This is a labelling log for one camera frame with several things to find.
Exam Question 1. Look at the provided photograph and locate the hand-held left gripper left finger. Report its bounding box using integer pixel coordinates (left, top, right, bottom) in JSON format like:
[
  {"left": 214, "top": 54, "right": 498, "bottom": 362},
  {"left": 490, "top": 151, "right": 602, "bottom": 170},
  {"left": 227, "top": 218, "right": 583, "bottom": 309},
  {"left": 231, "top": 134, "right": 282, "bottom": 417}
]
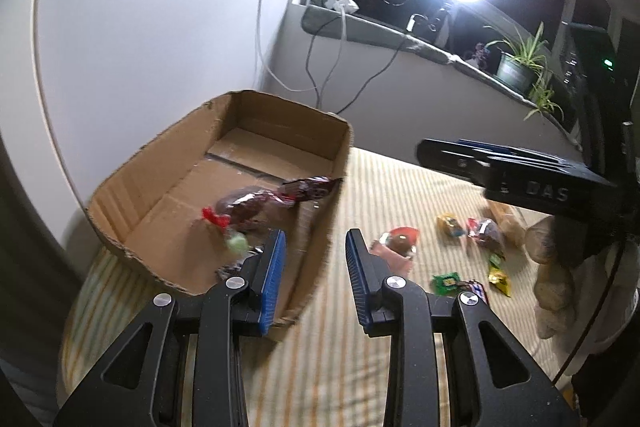
[{"left": 52, "top": 228, "right": 288, "bottom": 427}]

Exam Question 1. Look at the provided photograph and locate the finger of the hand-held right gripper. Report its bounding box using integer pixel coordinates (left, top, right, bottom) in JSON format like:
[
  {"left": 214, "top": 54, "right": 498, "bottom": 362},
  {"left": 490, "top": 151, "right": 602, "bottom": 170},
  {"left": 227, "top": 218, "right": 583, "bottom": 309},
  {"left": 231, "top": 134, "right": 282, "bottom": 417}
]
[
  {"left": 457, "top": 138, "right": 569, "bottom": 168},
  {"left": 417, "top": 138, "right": 494, "bottom": 184}
]

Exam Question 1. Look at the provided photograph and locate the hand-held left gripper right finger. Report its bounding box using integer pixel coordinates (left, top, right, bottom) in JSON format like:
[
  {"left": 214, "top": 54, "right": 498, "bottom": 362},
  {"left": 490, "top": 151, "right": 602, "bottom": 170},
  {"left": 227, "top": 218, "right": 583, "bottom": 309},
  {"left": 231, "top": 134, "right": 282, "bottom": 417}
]
[{"left": 345, "top": 228, "right": 581, "bottom": 427}]

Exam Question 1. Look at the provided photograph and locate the pale green candy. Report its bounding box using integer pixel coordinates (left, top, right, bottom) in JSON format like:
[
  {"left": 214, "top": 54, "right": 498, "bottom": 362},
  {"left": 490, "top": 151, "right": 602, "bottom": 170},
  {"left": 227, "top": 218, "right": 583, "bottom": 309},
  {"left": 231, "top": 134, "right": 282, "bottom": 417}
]
[{"left": 224, "top": 231, "right": 251, "bottom": 258}]

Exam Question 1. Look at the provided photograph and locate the pink red snack packet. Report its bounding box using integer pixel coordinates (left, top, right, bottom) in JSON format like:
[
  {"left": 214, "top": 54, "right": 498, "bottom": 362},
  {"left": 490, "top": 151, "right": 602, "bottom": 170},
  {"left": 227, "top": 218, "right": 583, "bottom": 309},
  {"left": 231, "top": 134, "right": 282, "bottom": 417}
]
[{"left": 370, "top": 227, "right": 421, "bottom": 275}]

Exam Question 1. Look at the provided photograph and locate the yellow snack packet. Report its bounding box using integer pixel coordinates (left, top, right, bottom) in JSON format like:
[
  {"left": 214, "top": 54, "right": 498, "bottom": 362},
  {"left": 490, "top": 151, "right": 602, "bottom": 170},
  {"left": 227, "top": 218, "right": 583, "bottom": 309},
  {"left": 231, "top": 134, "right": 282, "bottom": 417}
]
[{"left": 436, "top": 213, "right": 468, "bottom": 240}]

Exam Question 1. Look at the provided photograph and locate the dark snack red wrapper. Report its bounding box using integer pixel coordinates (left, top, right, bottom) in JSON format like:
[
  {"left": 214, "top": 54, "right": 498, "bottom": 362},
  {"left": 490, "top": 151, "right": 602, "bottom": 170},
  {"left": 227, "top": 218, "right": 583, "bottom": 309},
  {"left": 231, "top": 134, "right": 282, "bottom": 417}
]
[{"left": 466, "top": 217, "right": 507, "bottom": 255}]

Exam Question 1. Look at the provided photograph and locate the round chocolate snack clear wrapper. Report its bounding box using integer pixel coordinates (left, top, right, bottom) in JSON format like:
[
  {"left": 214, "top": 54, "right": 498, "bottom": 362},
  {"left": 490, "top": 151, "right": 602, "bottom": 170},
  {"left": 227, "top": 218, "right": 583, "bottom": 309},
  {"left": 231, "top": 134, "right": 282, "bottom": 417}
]
[{"left": 201, "top": 176, "right": 343, "bottom": 233}]

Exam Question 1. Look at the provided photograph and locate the green snack packet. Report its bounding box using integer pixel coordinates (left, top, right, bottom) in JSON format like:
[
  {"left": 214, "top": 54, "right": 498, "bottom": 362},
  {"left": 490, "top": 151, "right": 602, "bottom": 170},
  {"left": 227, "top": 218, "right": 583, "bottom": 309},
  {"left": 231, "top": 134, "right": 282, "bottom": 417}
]
[{"left": 431, "top": 273, "right": 462, "bottom": 297}]

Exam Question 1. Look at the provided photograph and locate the red white candy bar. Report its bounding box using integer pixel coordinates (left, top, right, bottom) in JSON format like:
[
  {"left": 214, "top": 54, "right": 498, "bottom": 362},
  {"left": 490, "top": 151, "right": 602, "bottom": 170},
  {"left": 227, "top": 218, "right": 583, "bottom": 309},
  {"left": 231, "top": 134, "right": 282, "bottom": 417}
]
[{"left": 457, "top": 279, "right": 488, "bottom": 303}]

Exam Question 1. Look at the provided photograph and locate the cardboard box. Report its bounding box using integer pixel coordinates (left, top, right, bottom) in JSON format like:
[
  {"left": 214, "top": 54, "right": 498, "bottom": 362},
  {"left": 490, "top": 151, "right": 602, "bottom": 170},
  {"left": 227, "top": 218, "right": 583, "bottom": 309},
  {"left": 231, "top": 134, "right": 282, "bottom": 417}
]
[{"left": 87, "top": 90, "right": 352, "bottom": 328}]

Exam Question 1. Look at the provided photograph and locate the person's right hand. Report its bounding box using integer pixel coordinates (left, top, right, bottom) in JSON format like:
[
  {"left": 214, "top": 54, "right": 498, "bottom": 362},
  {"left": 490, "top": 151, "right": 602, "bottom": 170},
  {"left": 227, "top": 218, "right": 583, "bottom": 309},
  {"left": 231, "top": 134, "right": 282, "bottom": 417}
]
[{"left": 524, "top": 214, "right": 577, "bottom": 341}]

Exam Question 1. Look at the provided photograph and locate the bagged sliced bread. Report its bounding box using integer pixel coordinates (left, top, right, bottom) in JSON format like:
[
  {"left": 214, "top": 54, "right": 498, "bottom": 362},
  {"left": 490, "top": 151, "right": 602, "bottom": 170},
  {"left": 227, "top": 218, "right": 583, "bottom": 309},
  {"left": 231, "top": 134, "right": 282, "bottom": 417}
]
[{"left": 487, "top": 199, "right": 528, "bottom": 248}]

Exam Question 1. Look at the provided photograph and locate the striped tablecloth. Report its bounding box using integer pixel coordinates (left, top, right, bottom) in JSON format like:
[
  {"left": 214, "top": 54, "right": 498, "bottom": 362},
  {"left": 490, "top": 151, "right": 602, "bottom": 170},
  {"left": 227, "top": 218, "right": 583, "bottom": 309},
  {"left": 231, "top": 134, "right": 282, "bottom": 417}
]
[{"left": 57, "top": 147, "right": 591, "bottom": 427}]

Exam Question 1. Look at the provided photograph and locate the potted spider plant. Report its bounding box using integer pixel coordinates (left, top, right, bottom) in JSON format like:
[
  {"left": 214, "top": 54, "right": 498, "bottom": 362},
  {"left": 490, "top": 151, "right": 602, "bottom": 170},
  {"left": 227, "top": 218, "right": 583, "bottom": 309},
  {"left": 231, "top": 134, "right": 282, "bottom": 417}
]
[{"left": 482, "top": 22, "right": 566, "bottom": 120}]

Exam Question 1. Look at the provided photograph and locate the gold wrapped candy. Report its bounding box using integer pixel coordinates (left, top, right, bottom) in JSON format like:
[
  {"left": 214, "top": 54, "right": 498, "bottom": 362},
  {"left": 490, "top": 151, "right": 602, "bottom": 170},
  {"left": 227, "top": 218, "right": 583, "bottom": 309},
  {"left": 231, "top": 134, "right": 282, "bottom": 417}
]
[{"left": 487, "top": 268, "right": 513, "bottom": 298}]

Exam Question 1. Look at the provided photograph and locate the small purple plant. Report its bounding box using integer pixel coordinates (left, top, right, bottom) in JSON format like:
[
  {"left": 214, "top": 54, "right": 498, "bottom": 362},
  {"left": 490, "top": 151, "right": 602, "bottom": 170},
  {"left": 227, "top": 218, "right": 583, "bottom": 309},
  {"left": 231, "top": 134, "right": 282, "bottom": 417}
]
[{"left": 462, "top": 42, "right": 493, "bottom": 70}]

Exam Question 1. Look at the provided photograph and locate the black lamp stand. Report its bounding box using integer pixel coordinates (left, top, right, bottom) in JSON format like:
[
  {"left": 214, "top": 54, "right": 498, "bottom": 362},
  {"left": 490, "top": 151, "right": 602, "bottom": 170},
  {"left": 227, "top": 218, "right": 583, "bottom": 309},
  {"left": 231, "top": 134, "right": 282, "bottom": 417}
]
[{"left": 427, "top": 4, "right": 453, "bottom": 45}]

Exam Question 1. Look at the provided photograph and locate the grey windowsill pad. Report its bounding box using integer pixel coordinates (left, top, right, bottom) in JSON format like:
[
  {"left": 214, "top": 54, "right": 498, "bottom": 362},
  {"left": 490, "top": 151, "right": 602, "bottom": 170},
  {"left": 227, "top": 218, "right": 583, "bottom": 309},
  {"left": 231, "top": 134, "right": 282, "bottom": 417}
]
[{"left": 301, "top": 4, "right": 586, "bottom": 148}]

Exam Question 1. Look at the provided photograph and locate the grey cable silver plug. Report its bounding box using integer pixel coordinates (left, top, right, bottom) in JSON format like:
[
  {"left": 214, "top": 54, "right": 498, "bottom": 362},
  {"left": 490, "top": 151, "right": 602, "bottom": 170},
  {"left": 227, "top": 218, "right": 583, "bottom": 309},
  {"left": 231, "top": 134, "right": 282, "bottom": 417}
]
[{"left": 332, "top": 14, "right": 426, "bottom": 115}]

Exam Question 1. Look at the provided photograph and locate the white cable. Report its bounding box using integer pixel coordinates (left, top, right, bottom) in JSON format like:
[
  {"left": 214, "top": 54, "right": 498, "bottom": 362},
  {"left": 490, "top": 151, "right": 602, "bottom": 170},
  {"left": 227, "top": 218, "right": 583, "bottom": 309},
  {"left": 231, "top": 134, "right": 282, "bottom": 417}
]
[{"left": 255, "top": 0, "right": 321, "bottom": 94}]

